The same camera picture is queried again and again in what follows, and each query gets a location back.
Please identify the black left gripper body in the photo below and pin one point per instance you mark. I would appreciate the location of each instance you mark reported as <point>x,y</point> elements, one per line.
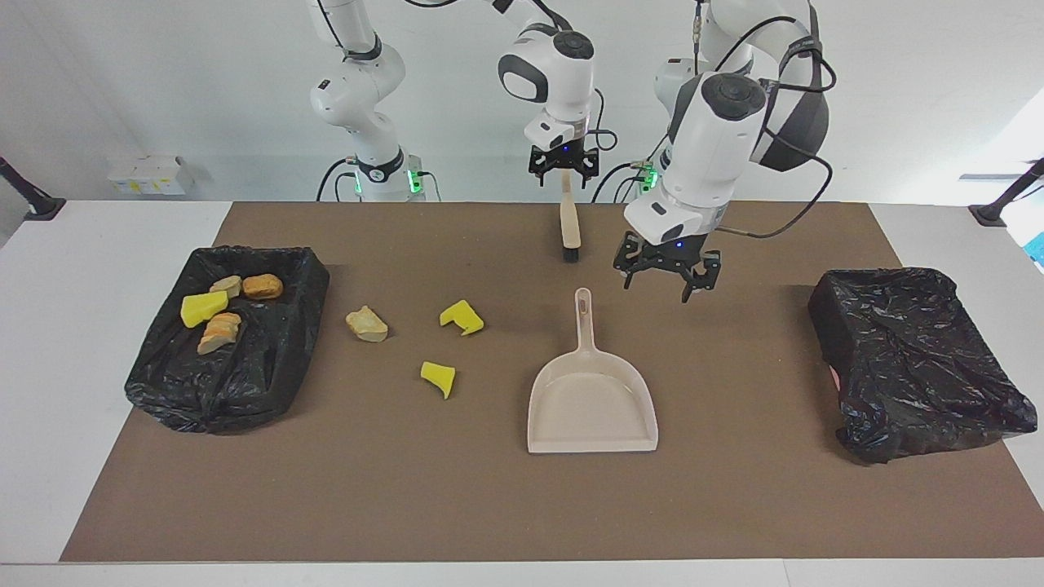
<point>667,254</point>

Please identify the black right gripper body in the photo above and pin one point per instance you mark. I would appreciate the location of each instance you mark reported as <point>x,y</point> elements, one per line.
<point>563,161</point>

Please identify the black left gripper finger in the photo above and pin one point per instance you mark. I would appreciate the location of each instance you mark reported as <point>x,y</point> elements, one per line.
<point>701,277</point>
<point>630,273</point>

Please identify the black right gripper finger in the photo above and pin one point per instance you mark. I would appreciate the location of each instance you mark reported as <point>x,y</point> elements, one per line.
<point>590,175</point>
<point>536,174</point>

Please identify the beige brush with black bristles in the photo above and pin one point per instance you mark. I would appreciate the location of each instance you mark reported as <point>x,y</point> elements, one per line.
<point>569,224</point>

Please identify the beige plastic dustpan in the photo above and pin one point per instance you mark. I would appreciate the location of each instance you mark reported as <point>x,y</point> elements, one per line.
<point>591,408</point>

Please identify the oval beige bread chunk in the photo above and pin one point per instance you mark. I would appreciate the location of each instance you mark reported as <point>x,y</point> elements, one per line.
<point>227,285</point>

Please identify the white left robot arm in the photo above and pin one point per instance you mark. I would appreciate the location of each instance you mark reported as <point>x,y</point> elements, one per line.
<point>710,155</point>

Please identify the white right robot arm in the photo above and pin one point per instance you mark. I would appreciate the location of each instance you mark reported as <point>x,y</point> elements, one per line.
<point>563,90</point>

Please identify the empty black bag-lined trash bin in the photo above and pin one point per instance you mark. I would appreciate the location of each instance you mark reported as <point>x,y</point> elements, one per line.
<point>913,367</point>

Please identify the black bag-lined bin with trash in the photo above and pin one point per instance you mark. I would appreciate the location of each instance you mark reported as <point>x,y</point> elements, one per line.
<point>245,375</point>

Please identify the notched yellow sponge piece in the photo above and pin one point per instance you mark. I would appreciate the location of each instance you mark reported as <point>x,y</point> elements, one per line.
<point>462,318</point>

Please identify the brown table mat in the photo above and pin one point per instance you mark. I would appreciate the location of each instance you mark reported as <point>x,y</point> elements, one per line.
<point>734,489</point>

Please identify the orange-brown bread nugget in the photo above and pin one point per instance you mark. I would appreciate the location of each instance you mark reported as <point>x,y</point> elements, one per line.
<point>263,285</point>

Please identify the cyan object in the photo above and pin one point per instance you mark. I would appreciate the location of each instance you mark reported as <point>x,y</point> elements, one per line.
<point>1037,249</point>

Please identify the white socket box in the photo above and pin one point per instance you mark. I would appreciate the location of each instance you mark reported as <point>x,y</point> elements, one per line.
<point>151,175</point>

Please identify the black camera stand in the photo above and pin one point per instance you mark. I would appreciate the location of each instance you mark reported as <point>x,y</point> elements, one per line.
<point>33,196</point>
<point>1007,196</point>

